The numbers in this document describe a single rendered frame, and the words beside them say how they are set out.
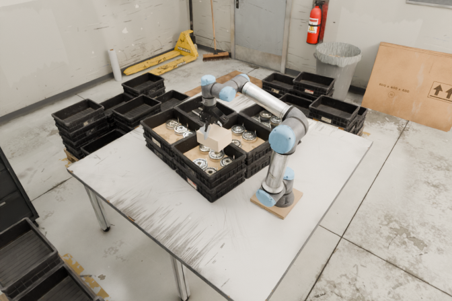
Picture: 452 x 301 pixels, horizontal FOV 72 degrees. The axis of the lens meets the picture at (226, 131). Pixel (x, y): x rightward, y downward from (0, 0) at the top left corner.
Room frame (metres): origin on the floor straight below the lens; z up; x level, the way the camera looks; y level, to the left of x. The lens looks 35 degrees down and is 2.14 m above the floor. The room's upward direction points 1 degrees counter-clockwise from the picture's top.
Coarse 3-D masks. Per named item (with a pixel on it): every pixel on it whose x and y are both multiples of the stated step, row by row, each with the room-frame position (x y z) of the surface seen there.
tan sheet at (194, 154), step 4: (196, 148) 1.66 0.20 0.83; (188, 152) 1.63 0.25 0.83; (192, 152) 1.63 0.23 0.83; (196, 152) 1.63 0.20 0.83; (188, 156) 1.59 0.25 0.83; (192, 156) 1.58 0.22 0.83; (196, 156) 1.58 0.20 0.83; (200, 156) 1.58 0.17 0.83; (204, 156) 1.58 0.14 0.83; (208, 156) 1.58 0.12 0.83; (192, 160) 1.54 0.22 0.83; (208, 160) 1.54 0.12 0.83; (208, 164) 1.50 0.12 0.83; (212, 164) 1.50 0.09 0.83; (216, 164) 1.50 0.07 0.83; (216, 168) 1.46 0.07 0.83; (220, 168) 1.46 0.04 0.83
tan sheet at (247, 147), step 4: (232, 136) 1.79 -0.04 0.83; (236, 136) 1.79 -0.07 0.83; (240, 136) 1.79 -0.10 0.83; (256, 140) 1.74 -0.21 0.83; (260, 140) 1.74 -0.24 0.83; (244, 144) 1.69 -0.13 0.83; (248, 144) 1.69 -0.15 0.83; (252, 144) 1.69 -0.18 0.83; (256, 144) 1.69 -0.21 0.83; (244, 148) 1.65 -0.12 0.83; (248, 148) 1.65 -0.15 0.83; (252, 148) 1.65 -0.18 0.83
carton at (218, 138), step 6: (216, 126) 1.49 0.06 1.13; (198, 132) 1.44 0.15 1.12; (210, 132) 1.43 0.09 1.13; (216, 132) 1.43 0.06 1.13; (222, 132) 1.43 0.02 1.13; (228, 132) 1.43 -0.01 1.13; (198, 138) 1.44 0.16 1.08; (210, 138) 1.38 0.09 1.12; (216, 138) 1.37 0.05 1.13; (222, 138) 1.37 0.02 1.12; (228, 138) 1.42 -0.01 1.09; (204, 144) 1.41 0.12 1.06; (210, 144) 1.38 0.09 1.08; (216, 144) 1.36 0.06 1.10; (222, 144) 1.37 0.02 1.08; (216, 150) 1.36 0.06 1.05
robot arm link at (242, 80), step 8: (232, 80) 1.45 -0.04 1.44; (240, 80) 1.46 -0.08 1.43; (248, 80) 1.49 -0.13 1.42; (240, 88) 1.43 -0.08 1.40; (248, 88) 1.41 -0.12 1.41; (256, 88) 1.41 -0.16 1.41; (248, 96) 1.40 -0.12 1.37; (256, 96) 1.37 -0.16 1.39; (264, 96) 1.36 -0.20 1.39; (272, 96) 1.36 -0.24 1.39; (264, 104) 1.33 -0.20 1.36; (272, 104) 1.31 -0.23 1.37; (280, 104) 1.30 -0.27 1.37; (272, 112) 1.30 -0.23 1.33; (280, 112) 1.27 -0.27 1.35; (288, 112) 1.25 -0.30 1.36; (296, 112) 1.24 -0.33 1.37; (304, 120) 1.19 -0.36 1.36
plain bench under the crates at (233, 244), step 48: (240, 96) 2.62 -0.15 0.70; (144, 144) 1.89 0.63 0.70; (336, 144) 1.83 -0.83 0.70; (96, 192) 1.41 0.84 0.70; (144, 192) 1.39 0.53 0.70; (192, 192) 1.38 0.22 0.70; (240, 192) 1.37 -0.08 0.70; (336, 192) 1.35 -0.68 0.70; (192, 240) 1.03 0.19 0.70; (240, 240) 1.02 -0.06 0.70; (288, 240) 1.02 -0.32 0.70; (240, 288) 0.76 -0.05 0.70
